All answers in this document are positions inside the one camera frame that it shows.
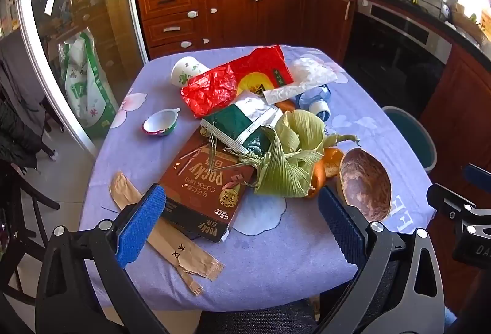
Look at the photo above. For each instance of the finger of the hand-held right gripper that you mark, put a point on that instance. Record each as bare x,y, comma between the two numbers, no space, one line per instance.
477,173
448,200

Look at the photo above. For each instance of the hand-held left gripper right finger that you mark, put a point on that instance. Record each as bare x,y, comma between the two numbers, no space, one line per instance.
341,226

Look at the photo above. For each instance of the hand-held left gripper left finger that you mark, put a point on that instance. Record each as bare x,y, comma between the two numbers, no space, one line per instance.
142,224

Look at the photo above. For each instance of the brown paper chopstick sleeve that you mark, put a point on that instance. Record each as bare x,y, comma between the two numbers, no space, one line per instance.
191,284
176,246

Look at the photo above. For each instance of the brown fruit shell half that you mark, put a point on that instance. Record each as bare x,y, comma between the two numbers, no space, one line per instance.
364,184

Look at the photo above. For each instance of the orange peel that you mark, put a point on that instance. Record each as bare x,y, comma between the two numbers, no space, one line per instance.
332,161

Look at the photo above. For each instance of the brown snack box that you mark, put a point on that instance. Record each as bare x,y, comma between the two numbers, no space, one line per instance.
203,180

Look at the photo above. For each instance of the teal trash bin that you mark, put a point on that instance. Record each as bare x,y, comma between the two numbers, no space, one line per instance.
410,134

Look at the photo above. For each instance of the green corn husks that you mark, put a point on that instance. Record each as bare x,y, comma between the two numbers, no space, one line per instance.
291,161

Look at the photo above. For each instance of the clear plastic water bottle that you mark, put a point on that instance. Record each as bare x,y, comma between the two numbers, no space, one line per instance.
314,99

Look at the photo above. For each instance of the orange vegetable piece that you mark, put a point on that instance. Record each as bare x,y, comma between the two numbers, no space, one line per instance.
285,105

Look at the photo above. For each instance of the green and white packet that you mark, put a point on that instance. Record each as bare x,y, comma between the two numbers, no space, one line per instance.
230,123

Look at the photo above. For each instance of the white green-print paper cup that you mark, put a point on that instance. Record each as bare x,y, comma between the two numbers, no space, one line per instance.
186,69

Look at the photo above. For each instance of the red foil bag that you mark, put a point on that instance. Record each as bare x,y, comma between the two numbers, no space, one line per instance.
230,83

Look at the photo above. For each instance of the purple floral tablecloth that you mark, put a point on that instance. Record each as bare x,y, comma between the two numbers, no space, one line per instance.
287,261

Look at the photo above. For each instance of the red wooden door cabinet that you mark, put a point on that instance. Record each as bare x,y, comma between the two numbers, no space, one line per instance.
460,107

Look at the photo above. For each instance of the dark wooden chair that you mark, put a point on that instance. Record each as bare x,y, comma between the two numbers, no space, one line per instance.
19,242

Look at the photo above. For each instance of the green and white bag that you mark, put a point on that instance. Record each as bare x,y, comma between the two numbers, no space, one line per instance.
86,88

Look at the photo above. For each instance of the wicker basket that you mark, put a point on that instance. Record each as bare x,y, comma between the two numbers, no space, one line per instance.
468,25

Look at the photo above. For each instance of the black built-in oven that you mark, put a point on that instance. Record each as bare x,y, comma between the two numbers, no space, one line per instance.
383,58

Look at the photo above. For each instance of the dark jacket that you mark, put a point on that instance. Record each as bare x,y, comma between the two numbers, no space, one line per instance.
17,119

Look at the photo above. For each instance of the glass sliding door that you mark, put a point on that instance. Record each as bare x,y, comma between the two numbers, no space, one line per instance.
76,31

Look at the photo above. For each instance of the red wooden drawer cabinet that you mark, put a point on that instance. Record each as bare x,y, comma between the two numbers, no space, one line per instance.
230,8

